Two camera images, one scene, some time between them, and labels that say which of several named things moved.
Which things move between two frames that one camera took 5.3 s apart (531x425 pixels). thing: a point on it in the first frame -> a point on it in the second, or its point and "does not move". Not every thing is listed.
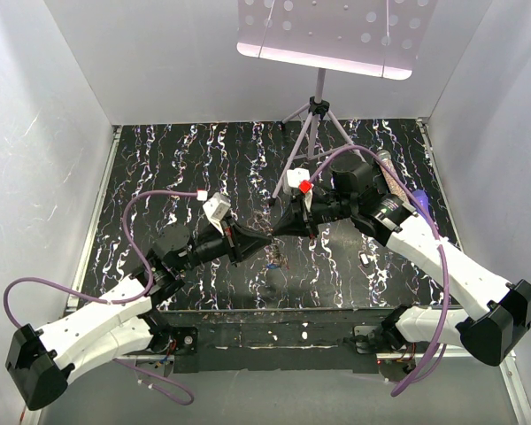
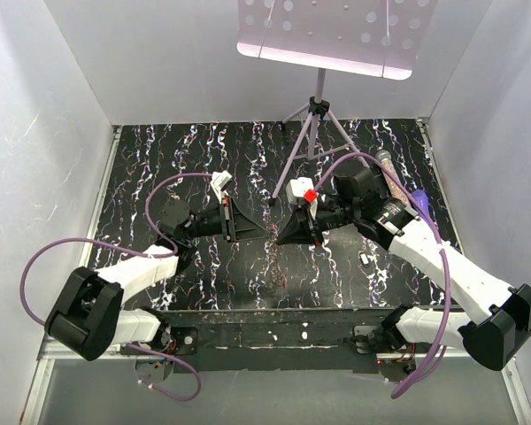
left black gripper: x=243 y=244 -> x=243 y=227
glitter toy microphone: x=394 y=181 does not move
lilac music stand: x=378 y=38 does not move
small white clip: x=365 y=258 does not move
